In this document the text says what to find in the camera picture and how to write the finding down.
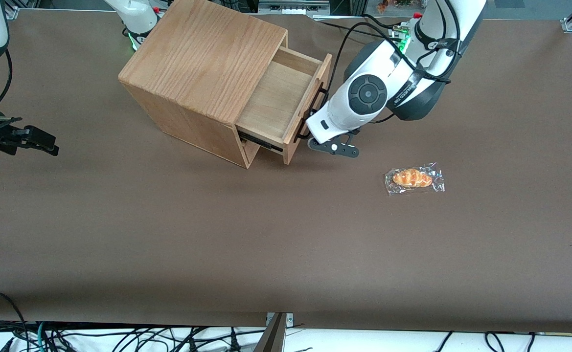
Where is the bread roll in clear wrapper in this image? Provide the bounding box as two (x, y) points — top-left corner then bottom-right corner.
(384, 162), (446, 196)

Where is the grey power strip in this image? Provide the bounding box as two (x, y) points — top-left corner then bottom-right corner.
(258, 0), (331, 15)

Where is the green cable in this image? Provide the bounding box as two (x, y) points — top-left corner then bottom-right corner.
(35, 322), (49, 352)

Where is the light wooden cabinet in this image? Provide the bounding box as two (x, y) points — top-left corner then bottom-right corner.
(118, 0), (289, 170)

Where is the looped black cable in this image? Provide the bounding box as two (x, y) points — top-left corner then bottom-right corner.
(0, 291), (28, 343)

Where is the black base cable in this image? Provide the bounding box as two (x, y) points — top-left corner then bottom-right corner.
(313, 19), (396, 41)
(363, 13), (403, 29)

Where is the brown angled bar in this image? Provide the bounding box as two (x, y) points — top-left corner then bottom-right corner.
(252, 313), (287, 352)

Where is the light wooden drawer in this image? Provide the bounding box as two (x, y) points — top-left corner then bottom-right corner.
(235, 46), (334, 165)

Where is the metal table edge bracket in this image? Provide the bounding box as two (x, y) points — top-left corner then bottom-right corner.
(265, 312), (295, 327)

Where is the black drawer slide rail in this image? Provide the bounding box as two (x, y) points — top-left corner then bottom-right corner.
(237, 130), (284, 153)

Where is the black metal drawer handle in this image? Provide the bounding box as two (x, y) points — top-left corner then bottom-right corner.
(293, 86), (329, 143)

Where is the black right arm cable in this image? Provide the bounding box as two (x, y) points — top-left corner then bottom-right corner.
(0, 48), (13, 109)

